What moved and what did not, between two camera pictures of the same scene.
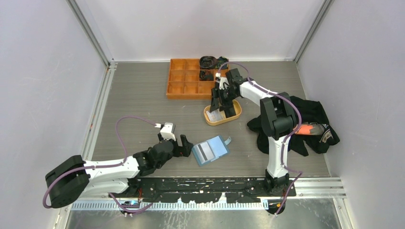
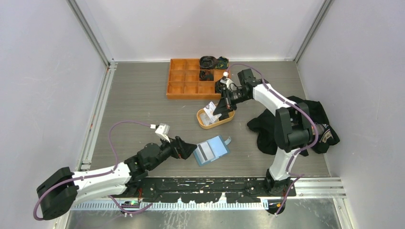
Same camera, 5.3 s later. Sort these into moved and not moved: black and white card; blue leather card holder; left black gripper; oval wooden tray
Moved: oval wooden tray
Not moved: blue leather card holder; black and white card; left black gripper
